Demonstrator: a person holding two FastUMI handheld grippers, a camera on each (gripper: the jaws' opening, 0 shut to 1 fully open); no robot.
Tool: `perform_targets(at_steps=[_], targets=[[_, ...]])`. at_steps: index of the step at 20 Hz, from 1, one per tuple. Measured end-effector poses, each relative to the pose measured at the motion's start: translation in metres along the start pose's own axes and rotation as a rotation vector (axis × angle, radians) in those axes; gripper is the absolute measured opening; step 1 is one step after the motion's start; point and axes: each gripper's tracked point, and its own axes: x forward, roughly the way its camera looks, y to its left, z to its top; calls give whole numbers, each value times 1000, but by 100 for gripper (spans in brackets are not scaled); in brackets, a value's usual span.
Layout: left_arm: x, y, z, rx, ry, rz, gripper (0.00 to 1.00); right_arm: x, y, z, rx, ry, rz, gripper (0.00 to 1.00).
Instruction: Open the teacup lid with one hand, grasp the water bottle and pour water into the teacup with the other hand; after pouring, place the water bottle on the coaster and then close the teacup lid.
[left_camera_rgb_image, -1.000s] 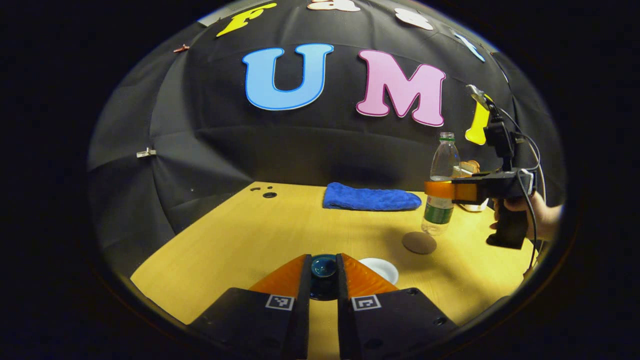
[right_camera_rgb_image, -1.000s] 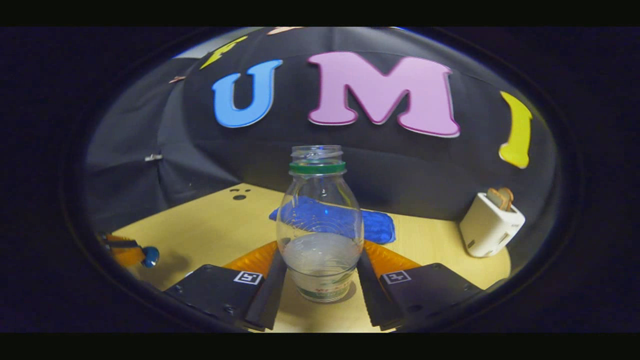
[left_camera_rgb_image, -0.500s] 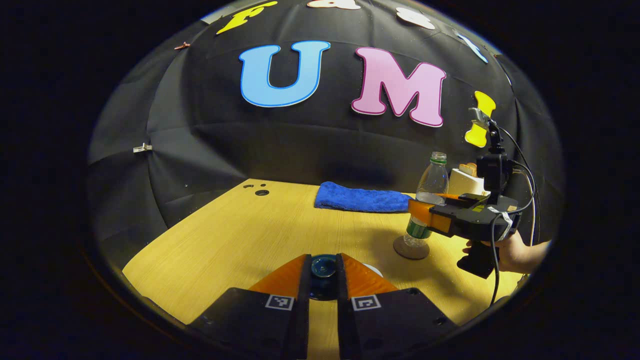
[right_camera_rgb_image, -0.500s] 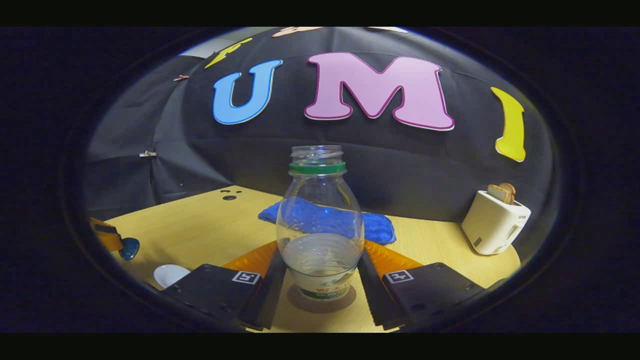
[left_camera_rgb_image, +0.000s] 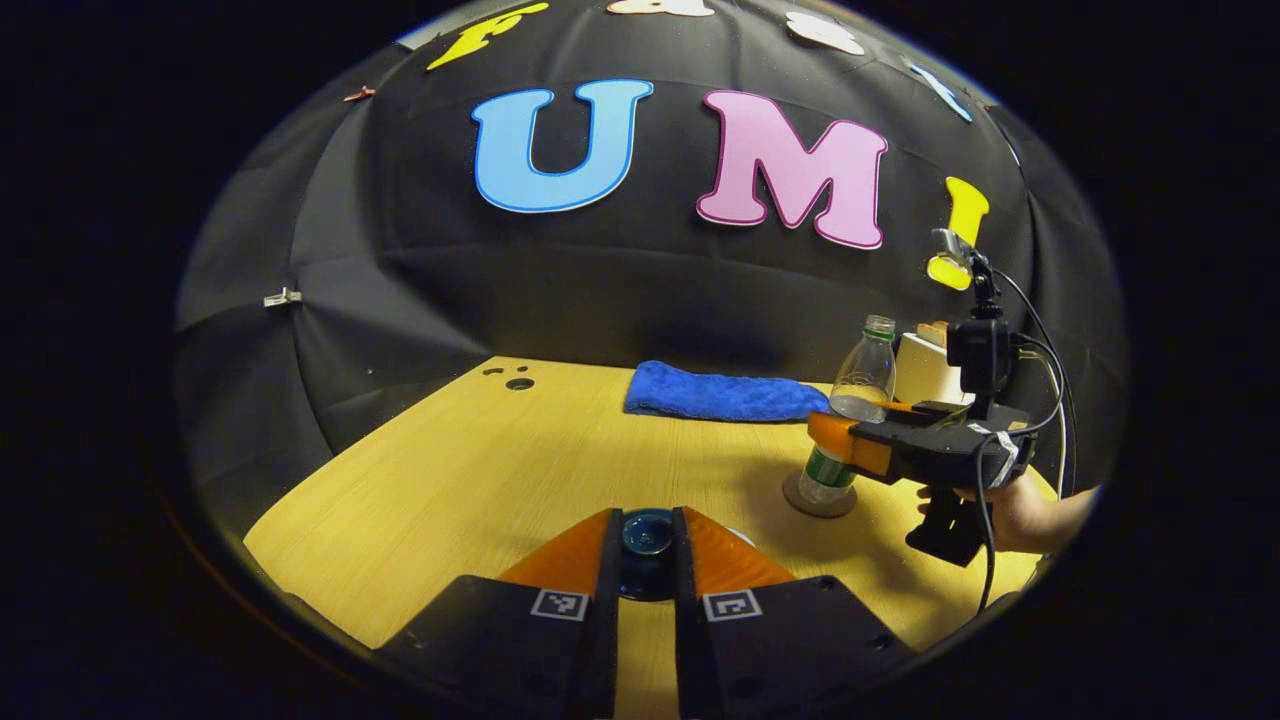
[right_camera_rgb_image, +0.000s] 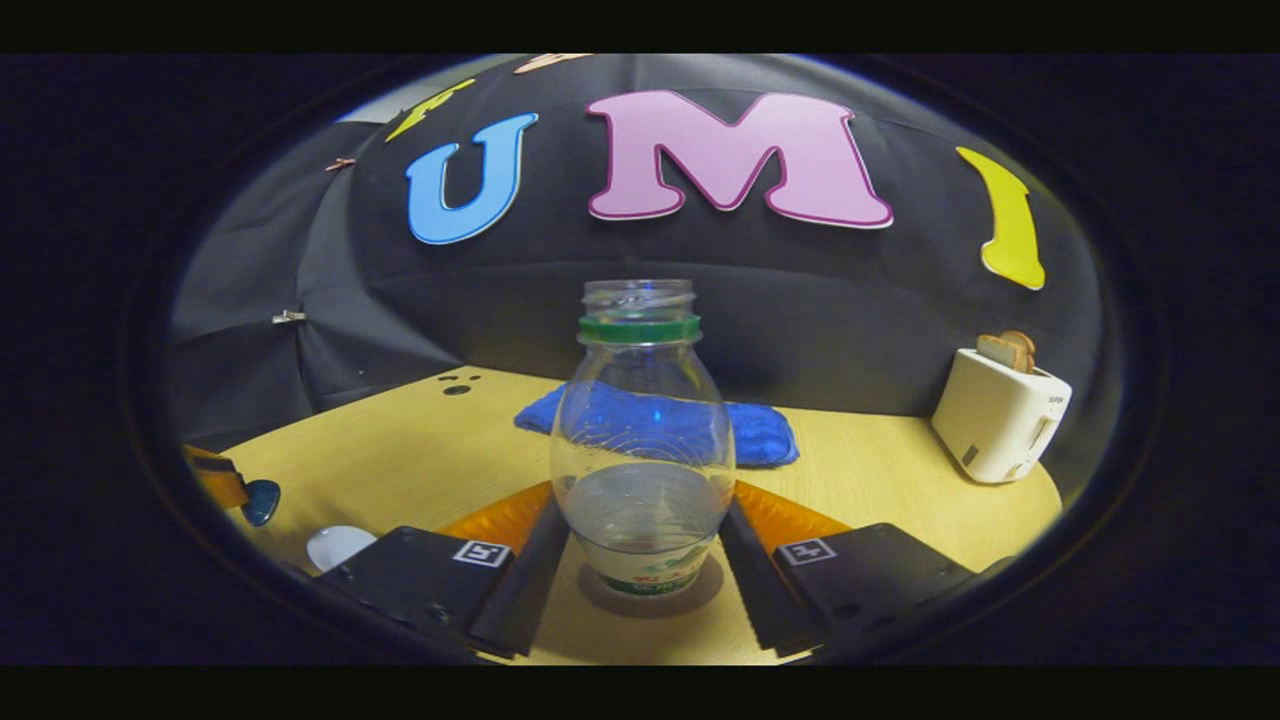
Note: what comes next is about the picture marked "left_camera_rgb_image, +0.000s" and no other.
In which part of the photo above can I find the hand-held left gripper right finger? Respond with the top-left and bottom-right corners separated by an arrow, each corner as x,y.
672,506 -> 916,720

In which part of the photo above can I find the blue towel cloth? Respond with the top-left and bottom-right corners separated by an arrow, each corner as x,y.
624,361 -> 831,423

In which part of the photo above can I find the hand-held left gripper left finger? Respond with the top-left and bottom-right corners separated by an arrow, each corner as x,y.
372,508 -> 623,720

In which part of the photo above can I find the dark teal teacup lid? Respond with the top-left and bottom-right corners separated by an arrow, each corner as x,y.
617,508 -> 679,603

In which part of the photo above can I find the clear plastic water bottle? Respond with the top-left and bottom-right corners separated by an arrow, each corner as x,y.
797,315 -> 898,506

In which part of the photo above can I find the round brown coaster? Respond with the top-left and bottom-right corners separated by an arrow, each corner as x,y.
782,470 -> 859,519

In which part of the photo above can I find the white toaster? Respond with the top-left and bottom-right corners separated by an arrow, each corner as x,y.
893,332 -> 968,407

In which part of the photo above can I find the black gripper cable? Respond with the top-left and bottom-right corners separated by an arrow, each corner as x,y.
972,268 -> 1081,613

